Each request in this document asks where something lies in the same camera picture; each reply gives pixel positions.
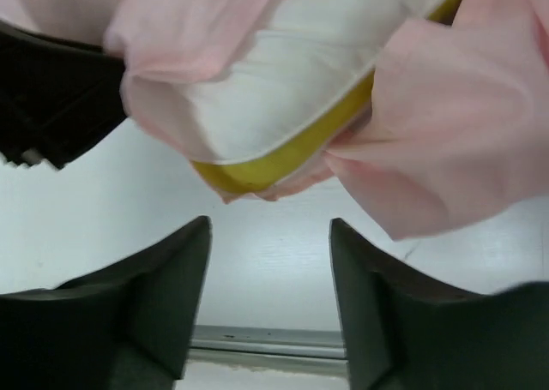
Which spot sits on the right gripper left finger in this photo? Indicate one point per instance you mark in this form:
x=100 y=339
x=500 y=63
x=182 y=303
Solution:
x=125 y=326

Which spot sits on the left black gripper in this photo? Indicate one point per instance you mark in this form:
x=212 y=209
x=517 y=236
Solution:
x=59 y=98

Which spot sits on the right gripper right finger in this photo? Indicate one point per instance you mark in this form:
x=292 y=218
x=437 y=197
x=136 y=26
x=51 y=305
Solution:
x=403 y=329

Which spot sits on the white pillow yellow edge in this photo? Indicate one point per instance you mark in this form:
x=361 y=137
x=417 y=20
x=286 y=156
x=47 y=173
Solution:
x=303 y=76

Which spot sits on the pink blue printed pillowcase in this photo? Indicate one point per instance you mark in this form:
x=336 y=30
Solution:
x=455 y=131

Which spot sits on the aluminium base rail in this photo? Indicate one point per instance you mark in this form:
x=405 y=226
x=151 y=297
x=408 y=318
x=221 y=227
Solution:
x=278 y=348

